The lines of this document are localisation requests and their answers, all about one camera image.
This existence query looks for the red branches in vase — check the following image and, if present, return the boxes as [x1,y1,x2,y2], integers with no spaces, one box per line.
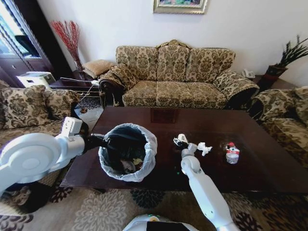
[50,20,84,71]

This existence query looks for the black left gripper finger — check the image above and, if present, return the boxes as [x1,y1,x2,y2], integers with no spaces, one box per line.
[103,135,116,148]

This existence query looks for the white air purifier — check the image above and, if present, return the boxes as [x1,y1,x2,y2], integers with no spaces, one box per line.
[15,71,56,89]

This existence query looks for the floral armchair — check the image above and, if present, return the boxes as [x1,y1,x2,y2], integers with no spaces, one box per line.
[0,79,81,154]
[249,86,308,169]

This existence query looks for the crumpled white paper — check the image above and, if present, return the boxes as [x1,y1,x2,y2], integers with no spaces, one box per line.
[197,141,213,158]

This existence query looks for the dark patterned vase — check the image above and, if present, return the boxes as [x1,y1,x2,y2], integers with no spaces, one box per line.
[260,64,289,91]

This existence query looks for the white robot front shell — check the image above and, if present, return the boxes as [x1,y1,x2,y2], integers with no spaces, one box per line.
[122,213,205,231]

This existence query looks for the dark wooden side table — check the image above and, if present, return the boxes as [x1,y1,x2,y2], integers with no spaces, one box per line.
[252,74,298,91]
[49,76,103,97]

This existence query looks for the dark wooden coffee table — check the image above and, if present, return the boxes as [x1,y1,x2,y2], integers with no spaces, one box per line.
[59,106,308,194]

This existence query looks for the trash bin with white liner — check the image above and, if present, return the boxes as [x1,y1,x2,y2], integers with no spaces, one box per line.
[98,123,158,182]

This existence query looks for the tan quilted cushion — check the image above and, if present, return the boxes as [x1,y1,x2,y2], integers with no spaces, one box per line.
[82,60,114,78]

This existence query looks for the crushed plastic bottle red cap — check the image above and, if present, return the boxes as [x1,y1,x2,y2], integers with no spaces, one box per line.
[225,142,241,165]

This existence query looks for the trash pieces inside bin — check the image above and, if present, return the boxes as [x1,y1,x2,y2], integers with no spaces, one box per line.
[119,156,145,174]

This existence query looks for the dark wooden cabinet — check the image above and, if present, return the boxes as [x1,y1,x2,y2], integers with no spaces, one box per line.
[0,0,73,88]

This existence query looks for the white cable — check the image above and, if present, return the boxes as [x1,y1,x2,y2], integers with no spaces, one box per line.
[78,80,101,103]

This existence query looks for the green plant stalks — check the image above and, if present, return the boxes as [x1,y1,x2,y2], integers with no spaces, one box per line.
[276,35,308,68]

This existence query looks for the white telephone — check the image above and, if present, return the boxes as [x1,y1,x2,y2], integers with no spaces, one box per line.
[241,68,256,78]

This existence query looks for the framed picture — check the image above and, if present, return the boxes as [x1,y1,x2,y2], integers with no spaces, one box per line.
[153,0,208,15]

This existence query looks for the floral three-seat sofa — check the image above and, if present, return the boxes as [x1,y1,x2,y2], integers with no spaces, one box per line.
[99,39,260,111]

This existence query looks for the patterned floral rug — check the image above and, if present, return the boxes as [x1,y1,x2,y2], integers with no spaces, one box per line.
[0,166,308,231]

